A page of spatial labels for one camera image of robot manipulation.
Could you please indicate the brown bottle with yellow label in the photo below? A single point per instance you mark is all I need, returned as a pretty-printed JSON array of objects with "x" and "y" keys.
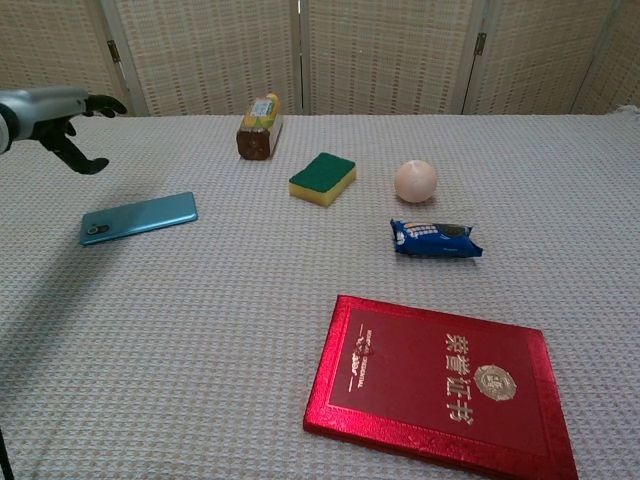
[{"x": 260, "y": 131}]

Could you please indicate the blue snack packet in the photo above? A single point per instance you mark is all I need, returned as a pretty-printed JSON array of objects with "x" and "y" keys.
[{"x": 435, "y": 240}]

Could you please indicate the woven folding screen panel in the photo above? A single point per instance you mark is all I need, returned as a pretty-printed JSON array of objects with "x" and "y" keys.
[
  {"x": 535, "y": 55},
  {"x": 50, "y": 45},
  {"x": 210, "y": 55},
  {"x": 390, "y": 55},
  {"x": 622, "y": 60}
]

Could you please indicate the white woven tablecloth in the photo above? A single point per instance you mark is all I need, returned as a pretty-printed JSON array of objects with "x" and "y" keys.
[{"x": 200, "y": 360}]

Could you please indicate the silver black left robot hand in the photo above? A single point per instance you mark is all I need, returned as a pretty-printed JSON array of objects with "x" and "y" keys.
[{"x": 45, "y": 110}]

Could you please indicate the metal screen hinge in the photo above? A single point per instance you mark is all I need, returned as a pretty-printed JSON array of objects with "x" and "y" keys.
[
  {"x": 481, "y": 43},
  {"x": 113, "y": 51}
]

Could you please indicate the red certificate book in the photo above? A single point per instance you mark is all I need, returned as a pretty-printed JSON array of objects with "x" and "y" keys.
[{"x": 430, "y": 385}]

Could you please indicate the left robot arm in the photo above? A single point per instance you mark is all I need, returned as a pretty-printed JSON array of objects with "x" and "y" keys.
[{"x": 3, "y": 136}]

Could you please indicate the green and yellow sponge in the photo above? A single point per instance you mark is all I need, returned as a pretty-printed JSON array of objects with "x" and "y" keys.
[{"x": 321, "y": 177}]

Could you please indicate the peach coloured ball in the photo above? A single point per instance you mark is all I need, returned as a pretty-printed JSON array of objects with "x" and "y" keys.
[{"x": 415, "y": 181}]

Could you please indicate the teal smartphone with black screen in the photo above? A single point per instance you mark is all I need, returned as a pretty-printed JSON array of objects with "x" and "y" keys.
[{"x": 140, "y": 217}]

